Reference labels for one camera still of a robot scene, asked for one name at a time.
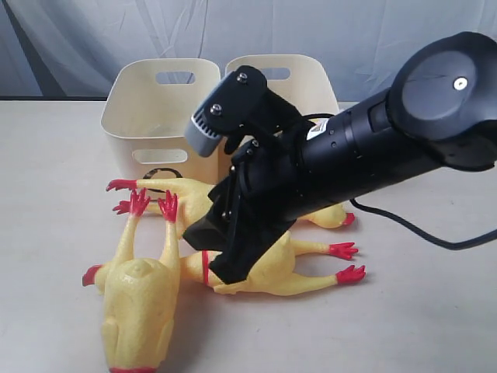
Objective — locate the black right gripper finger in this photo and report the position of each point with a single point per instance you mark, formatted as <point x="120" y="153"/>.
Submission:
<point x="246" y="246"/>
<point x="212" y="232"/>

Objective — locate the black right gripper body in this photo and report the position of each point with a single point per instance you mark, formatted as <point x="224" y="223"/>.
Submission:
<point x="261" y="183"/>

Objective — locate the yellow rubber chicken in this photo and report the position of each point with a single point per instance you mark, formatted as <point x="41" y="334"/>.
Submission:
<point x="194" y="202"/>
<point x="274" y="273"/>

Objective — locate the headless yellow rubber chicken body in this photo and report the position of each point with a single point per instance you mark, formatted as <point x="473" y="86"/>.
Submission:
<point x="140" y="294"/>

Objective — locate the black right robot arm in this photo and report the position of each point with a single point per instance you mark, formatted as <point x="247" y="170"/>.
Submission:
<point x="440" y="111"/>

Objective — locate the cream bin marked X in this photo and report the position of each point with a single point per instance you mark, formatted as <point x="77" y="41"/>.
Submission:
<point x="299" y="79"/>

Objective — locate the cream bin marked O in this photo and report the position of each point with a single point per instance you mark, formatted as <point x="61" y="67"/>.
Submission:
<point x="146" y="114"/>

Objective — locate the blue-grey backdrop curtain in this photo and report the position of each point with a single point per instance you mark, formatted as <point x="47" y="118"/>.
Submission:
<point x="77" y="48"/>

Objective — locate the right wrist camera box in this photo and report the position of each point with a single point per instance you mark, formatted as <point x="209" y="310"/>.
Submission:
<point x="234" y="101"/>

